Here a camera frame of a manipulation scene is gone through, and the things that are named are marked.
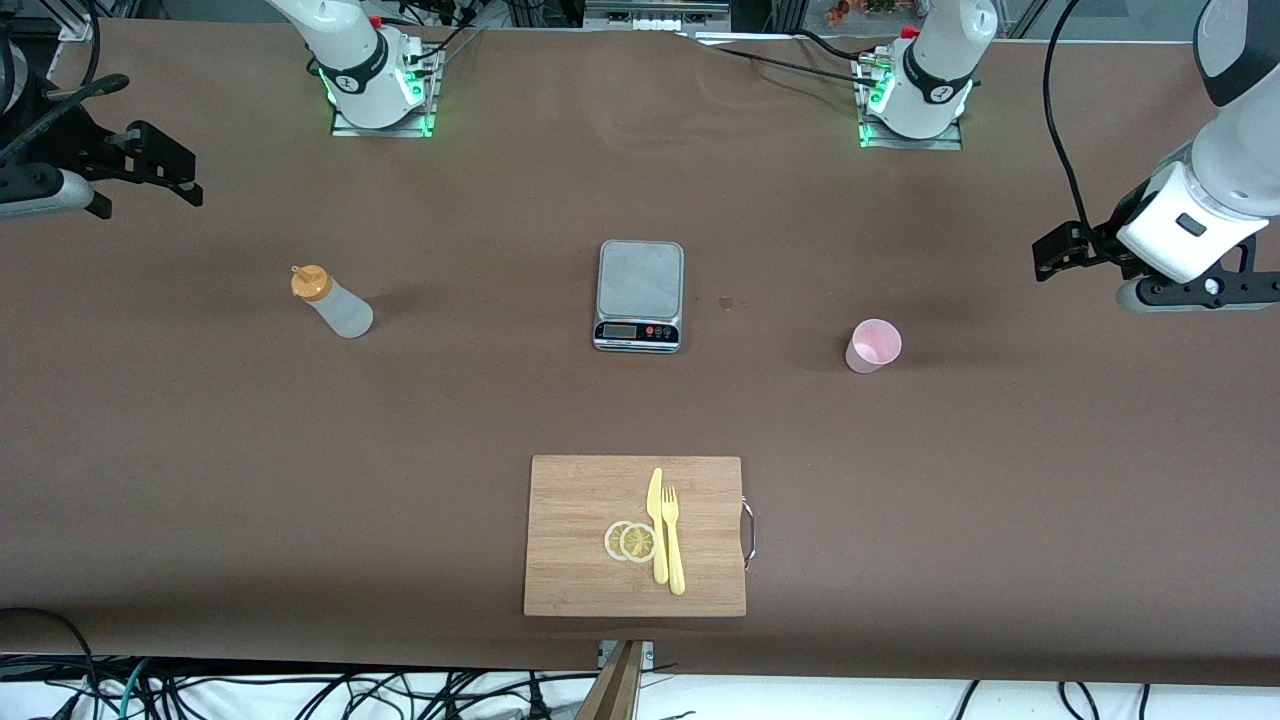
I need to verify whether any yellow plastic knife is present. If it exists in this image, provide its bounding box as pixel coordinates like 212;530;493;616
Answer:
646;467;669;586

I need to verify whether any sauce bottle with orange cap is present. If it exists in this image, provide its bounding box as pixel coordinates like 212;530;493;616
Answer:
290;264;374;339

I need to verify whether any yellow plastic fork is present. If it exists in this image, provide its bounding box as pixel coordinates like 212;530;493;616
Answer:
661;486;687;596

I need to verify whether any wooden bar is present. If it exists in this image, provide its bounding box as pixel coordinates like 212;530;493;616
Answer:
575;640;646;720

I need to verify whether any black cable loop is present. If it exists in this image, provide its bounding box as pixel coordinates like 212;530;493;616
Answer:
0;607;101;720

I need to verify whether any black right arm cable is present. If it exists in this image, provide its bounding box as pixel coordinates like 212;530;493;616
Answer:
0;0;131;166

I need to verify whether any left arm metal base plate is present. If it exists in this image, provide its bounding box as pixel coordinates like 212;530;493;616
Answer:
858;50;964;151

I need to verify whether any teal cable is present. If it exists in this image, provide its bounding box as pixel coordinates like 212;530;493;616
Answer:
118;658;153;720

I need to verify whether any silver digital kitchen scale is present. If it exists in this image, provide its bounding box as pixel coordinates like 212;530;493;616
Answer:
593;239;685;354

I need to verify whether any wooden cutting board with handle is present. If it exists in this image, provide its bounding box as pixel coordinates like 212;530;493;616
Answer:
523;455;756;618

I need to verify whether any pink plastic cup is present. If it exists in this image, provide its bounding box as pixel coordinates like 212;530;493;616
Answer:
845;319;903;374

